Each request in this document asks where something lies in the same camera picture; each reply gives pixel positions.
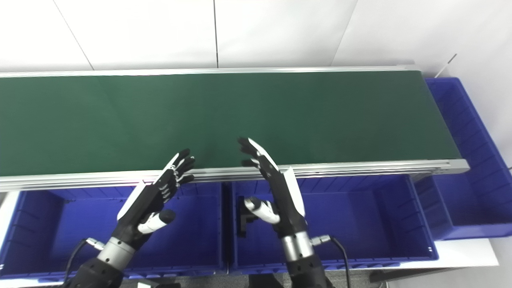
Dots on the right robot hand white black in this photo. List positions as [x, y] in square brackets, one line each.
[286, 204]

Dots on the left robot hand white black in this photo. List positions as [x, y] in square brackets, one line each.
[142, 208]

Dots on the black metal flange part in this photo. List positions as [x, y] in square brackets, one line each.
[244, 224]

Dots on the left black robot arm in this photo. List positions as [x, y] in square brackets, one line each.
[100, 270]

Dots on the blue plastic bin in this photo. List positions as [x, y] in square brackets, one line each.
[468, 160]
[72, 228]
[360, 224]

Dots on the green conveyor belt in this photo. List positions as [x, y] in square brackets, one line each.
[280, 116]
[360, 167]

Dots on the thin grey rod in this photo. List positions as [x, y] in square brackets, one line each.
[446, 64]

